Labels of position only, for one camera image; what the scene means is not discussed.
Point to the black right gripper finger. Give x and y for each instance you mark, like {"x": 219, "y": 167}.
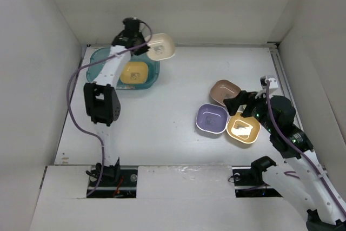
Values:
{"x": 245, "y": 97}
{"x": 232, "y": 104}

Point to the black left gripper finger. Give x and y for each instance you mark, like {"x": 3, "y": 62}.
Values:
{"x": 141, "y": 50}
{"x": 121, "y": 41}

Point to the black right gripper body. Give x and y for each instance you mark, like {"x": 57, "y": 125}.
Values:
{"x": 258, "y": 108}

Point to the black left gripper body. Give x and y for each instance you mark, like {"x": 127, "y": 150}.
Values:
{"x": 140, "y": 39}

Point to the brown panda plate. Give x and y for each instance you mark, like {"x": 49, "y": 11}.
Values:
{"x": 224, "y": 89}

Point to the orange panda plate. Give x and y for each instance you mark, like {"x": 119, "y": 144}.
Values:
{"x": 135, "y": 73}

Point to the large purple panda plate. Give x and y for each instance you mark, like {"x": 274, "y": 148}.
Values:
{"x": 211, "y": 118}

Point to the cream panda plate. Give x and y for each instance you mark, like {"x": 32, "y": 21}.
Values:
{"x": 161, "y": 46}

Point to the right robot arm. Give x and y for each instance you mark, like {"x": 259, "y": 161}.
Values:
{"x": 313, "y": 196}

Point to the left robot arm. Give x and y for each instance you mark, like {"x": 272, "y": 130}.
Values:
{"x": 101, "y": 101}

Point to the yellow plate near right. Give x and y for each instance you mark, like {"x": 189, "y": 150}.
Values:
{"x": 243, "y": 129}

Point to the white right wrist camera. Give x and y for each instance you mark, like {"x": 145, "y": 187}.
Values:
{"x": 268, "y": 83}

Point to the aluminium frame rail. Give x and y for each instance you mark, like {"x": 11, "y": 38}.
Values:
{"x": 280, "y": 72}

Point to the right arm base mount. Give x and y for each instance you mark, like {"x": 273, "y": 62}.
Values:
{"x": 247, "y": 186}

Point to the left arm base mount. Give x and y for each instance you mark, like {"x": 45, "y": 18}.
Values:
{"x": 116, "y": 182}

